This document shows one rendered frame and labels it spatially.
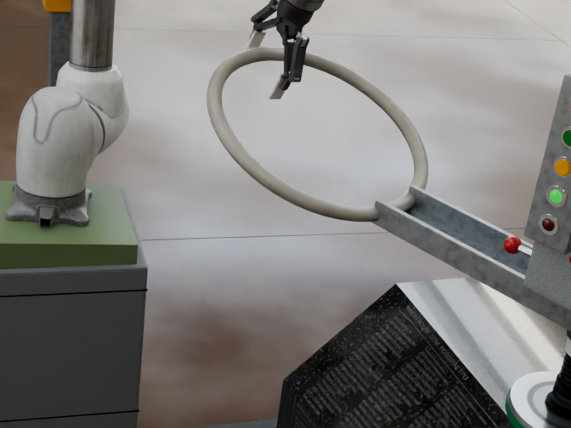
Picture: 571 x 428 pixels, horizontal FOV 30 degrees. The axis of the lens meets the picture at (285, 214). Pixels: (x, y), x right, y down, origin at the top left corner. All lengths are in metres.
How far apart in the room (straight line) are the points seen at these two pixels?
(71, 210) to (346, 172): 2.54
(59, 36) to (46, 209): 1.06
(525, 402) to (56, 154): 1.11
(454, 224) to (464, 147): 3.22
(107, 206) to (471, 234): 0.89
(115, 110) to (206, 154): 2.30
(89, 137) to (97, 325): 0.42
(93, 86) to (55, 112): 0.18
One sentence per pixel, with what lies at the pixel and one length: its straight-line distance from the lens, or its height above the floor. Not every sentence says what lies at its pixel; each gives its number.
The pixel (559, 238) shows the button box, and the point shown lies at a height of 1.25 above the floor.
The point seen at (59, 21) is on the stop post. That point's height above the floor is 0.97.
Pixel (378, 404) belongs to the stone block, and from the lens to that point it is 2.23.
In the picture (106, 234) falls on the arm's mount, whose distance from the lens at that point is 2.39.
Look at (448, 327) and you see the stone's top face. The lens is 2.27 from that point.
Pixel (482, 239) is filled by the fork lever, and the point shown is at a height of 1.09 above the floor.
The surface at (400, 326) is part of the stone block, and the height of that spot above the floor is 0.79.
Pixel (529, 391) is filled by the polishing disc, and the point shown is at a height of 0.88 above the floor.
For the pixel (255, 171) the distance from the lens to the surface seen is 1.99.
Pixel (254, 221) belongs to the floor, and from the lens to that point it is 4.29.
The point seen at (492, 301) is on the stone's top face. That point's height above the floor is 0.82.
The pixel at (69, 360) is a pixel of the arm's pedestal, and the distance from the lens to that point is 2.49.
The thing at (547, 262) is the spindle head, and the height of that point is 1.19.
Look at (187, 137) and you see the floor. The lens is 4.97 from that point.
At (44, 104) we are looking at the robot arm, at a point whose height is 1.11.
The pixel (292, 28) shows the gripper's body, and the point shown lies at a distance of 2.24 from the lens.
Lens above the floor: 2.03
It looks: 28 degrees down
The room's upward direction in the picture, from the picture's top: 8 degrees clockwise
